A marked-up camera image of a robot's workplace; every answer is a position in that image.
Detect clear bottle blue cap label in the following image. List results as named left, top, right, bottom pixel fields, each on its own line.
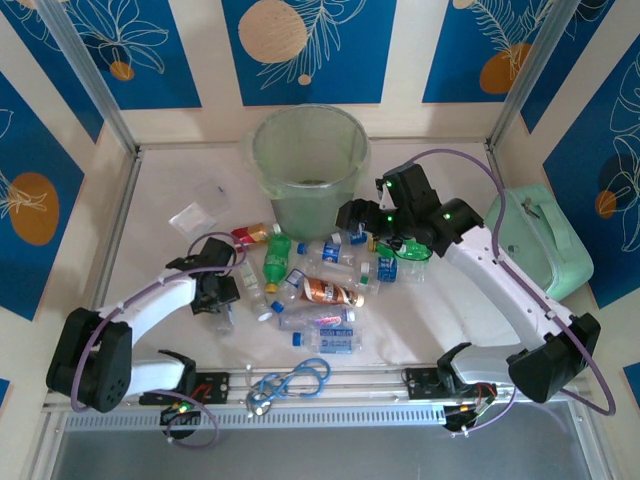
left=292, top=327, right=365, bottom=355

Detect grey slotted cable duct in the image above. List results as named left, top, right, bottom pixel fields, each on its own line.
left=62, top=403, right=447, bottom=429

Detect small clear crushed bottle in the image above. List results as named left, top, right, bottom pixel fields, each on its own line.
left=214, top=301, right=237, bottom=337

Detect aluminium frame post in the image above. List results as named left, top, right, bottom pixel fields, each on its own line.
left=34, top=0, right=142, bottom=157
left=484, top=0, right=584, bottom=151

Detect translucent green waste bin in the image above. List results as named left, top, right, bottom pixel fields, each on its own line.
left=242, top=103, right=374, bottom=242

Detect grey metal sheet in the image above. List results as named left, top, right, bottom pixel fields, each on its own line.
left=29, top=399, right=614, bottom=480

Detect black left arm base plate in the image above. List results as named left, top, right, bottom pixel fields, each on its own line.
left=138, top=371, right=232, bottom=406

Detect copper label plastic bottle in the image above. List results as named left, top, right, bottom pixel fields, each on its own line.
left=298, top=276, right=366, bottom=309

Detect aluminium front rail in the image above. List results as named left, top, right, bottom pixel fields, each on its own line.
left=42, top=367, right=589, bottom=409

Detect red label plastic bottle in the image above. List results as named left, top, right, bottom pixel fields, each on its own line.
left=230, top=222, right=284, bottom=250

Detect clear bag white contents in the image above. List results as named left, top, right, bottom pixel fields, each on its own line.
left=168, top=202, right=221, bottom=237

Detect clear bottle white cap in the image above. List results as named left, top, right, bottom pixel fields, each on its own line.
left=239, top=259, right=275, bottom=323

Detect blue label bottle white cap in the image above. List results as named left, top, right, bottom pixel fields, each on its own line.
left=358, top=255, right=427, bottom=286

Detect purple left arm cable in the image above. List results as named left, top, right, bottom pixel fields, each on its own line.
left=72, top=232, right=250, bottom=449

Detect clear bottle red blue label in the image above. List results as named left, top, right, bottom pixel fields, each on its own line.
left=277, top=307, right=357, bottom=332

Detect small circuit board with wires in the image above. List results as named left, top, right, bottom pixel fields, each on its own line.
left=442, top=399, right=496, bottom=434
left=159, top=402, right=204, bottom=426

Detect aluminium table side rail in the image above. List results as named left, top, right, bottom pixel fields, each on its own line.
left=485, top=144, right=507, bottom=201
left=79, top=149, right=146, bottom=326

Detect clear bottle blue white label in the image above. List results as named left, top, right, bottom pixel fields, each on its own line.
left=297, top=240, right=372, bottom=267

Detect coiled blue cable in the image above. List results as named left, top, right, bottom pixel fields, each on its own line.
left=247, top=357, right=332, bottom=417

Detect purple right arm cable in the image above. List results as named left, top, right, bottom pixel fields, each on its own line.
left=399, top=148, right=617, bottom=437

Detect mint green zipper bag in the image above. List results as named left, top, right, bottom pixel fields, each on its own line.
left=482, top=182, right=595, bottom=303

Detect clear bottle round blue logo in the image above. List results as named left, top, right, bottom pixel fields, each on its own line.
left=269, top=268, right=310, bottom=314

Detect white table cover sheet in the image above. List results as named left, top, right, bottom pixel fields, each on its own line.
left=97, top=142, right=556, bottom=374

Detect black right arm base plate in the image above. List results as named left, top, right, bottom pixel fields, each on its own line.
left=402, top=367, right=501, bottom=401

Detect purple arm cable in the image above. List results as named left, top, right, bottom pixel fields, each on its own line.
left=399, top=148, right=617, bottom=437
left=72, top=232, right=250, bottom=449

